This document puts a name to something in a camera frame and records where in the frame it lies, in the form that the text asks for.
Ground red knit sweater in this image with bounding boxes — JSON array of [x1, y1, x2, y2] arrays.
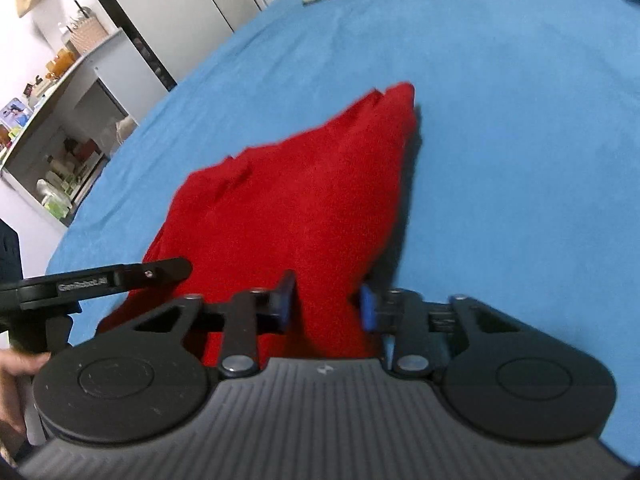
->
[[97, 81, 417, 366]]

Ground person's left hand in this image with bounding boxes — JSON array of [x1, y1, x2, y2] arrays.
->
[[0, 350, 52, 453]]

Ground white plastic bag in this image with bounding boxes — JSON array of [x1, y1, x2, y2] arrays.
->
[[114, 116, 139, 145]]

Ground woven basket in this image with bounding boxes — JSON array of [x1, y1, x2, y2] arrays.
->
[[69, 17, 110, 53]]

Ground bed with blue sheet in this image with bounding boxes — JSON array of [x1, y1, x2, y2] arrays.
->
[[46, 0, 640, 466]]

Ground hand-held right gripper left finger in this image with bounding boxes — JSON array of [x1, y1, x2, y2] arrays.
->
[[97, 270, 298, 378]]

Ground grey wardrobe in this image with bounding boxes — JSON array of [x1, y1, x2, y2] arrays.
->
[[75, 0, 266, 92]]

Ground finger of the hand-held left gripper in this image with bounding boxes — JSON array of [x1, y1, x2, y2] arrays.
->
[[114, 257, 194, 291]]

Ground dark cloth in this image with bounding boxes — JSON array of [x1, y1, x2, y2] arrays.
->
[[0, 217, 24, 291]]

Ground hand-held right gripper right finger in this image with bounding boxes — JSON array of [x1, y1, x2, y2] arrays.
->
[[357, 284, 523, 380]]

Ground white desk with shelves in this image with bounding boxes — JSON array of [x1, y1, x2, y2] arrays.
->
[[0, 27, 166, 228]]

